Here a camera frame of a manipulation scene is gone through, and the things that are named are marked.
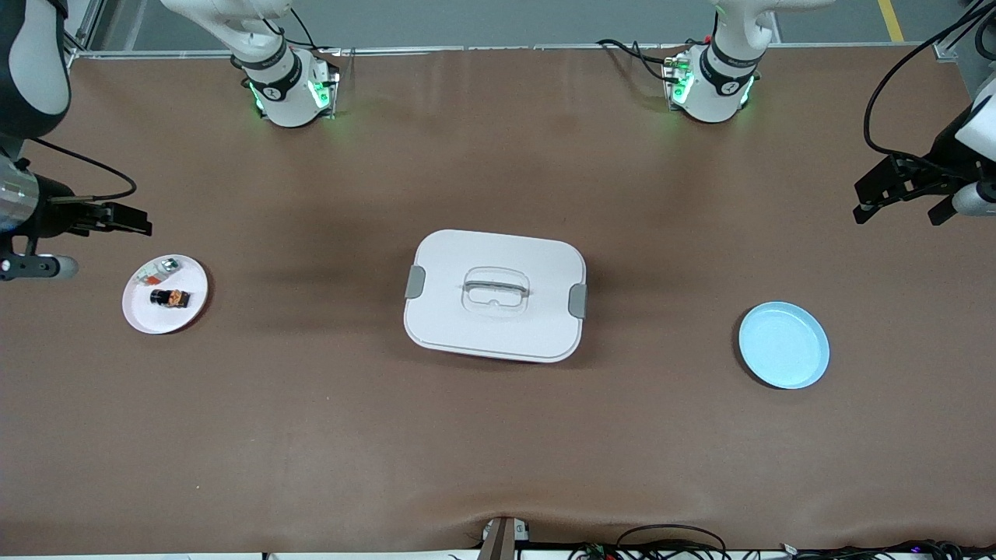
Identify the light blue round plate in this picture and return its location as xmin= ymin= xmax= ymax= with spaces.
xmin=738 ymin=301 xmax=830 ymax=390

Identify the brown camera mount bracket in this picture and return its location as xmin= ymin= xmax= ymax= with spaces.
xmin=477 ymin=516 xmax=531 ymax=560

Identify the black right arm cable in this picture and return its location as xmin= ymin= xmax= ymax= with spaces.
xmin=27 ymin=136 xmax=139 ymax=205

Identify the white lidded storage box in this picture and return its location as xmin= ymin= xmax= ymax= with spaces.
xmin=403 ymin=229 xmax=588 ymax=364

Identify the white and red switch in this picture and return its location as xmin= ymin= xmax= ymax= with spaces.
xmin=134 ymin=259 xmax=182 ymax=288

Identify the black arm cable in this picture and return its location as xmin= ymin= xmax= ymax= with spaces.
xmin=27 ymin=136 xmax=139 ymax=205
xmin=863 ymin=0 xmax=996 ymax=168

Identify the black base cable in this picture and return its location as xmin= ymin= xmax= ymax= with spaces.
xmin=265 ymin=6 xmax=343 ymax=55
xmin=595 ymin=37 xmax=689 ymax=85

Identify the pink round plate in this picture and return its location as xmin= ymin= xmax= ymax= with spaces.
xmin=122 ymin=254 xmax=209 ymax=335

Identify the black cable bundle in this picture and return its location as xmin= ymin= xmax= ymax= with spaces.
xmin=572 ymin=539 xmax=996 ymax=560

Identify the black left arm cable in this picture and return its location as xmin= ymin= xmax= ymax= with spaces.
xmin=863 ymin=0 xmax=996 ymax=168

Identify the silver table edge rail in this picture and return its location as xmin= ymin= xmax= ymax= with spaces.
xmin=74 ymin=43 xmax=946 ymax=61

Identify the aluminium frame post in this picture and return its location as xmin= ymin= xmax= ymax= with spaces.
xmin=62 ymin=0 xmax=106 ymax=75
xmin=930 ymin=0 xmax=996 ymax=63

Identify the black looped cable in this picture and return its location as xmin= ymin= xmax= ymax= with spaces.
xmin=615 ymin=523 xmax=729 ymax=560

